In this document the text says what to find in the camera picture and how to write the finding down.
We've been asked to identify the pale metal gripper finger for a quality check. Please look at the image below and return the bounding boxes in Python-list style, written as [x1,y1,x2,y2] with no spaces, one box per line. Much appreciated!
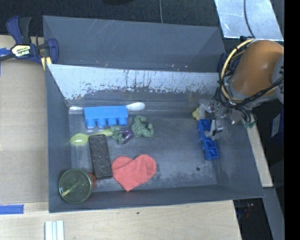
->
[208,120,217,138]
[215,119,225,141]

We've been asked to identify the small yellow toy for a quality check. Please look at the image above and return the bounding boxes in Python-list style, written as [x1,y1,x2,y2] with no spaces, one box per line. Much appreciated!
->
[192,107,204,121]

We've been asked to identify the narrow blue toy brick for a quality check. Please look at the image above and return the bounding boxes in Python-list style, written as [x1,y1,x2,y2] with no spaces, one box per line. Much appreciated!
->
[196,118,220,161]

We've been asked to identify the grey metal bin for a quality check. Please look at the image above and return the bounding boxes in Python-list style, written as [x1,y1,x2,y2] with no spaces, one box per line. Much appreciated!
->
[42,15,266,214]

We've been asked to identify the green muscular toy figure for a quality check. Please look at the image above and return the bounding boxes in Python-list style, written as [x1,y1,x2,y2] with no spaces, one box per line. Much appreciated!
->
[130,115,155,139]

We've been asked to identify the white plastic spoon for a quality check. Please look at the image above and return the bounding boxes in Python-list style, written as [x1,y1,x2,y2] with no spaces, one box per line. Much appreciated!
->
[69,101,146,112]

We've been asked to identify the red heart-shaped cloth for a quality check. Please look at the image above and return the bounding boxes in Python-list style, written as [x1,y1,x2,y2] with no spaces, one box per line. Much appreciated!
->
[111,154,158,193]

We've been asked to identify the purple and green toy vegetable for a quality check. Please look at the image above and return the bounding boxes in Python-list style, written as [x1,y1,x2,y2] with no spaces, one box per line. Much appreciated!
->
[110,125,135,145]

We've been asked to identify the wide blue toy brick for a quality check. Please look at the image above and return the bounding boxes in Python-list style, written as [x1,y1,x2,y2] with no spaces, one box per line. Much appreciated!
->
[83,105,129,130]

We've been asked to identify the dark green flat block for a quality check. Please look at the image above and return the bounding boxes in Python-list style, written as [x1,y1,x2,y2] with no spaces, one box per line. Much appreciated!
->
[88,134,114,181]

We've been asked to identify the small red round thing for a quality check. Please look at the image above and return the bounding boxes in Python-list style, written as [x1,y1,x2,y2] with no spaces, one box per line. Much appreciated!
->
[86,171,98,189]

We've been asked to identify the yellow-green plastic spoon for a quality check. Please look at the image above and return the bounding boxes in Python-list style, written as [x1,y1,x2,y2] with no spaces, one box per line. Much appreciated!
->
[69,130,115,146]

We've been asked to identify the green round lidded cup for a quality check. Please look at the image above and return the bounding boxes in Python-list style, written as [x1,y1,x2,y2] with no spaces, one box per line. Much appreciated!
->
[58,168,94,205]

